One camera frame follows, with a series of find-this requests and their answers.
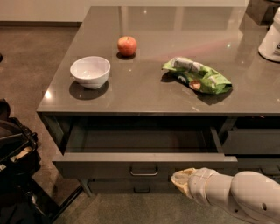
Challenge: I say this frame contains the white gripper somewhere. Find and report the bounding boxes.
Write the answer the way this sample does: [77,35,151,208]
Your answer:
[171,168,233,206]

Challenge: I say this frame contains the grey drawer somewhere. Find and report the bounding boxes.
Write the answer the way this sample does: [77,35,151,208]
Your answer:
[235,156,280,185]
[87,178,180,193]
[222,129,280,155]
[52,126,237,179]

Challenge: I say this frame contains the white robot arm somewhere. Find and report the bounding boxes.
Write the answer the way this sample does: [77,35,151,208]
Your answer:
[171,168,280,224]

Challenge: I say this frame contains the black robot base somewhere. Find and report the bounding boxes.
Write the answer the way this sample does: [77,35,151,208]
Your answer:
[0,99,82,224]

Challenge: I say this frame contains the grey right top drawer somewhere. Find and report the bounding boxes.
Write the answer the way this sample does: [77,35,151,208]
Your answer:
[222,129,280,155]

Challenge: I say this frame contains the grey lower left drawer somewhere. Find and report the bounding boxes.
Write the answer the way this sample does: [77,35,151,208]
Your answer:
[87,178,180,193]

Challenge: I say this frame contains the grey right lower drawer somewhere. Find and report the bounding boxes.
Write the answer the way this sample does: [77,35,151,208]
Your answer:
[235,156,280,185]

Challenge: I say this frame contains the grey counter cabinet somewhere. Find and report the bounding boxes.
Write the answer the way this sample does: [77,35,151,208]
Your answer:
[36,5,280,198]

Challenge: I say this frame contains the green chip bag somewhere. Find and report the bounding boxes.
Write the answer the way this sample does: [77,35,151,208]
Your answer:
[163,57,233,95]

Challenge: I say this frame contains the white ceramic bowl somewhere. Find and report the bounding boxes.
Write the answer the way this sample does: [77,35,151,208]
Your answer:
[70,56,110,89]

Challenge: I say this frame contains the red apple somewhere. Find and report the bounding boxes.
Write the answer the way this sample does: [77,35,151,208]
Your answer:
[117,36,137,57]

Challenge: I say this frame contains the white container on counter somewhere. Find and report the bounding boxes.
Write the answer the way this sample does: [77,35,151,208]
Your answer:
[258,7,280,63]

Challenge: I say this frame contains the dark box on counter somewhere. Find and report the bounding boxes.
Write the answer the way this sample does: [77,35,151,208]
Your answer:
[246,0,280,25]

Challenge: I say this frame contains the metal drawer handle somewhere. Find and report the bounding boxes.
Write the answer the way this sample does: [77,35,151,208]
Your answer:
[129,167,158,177]

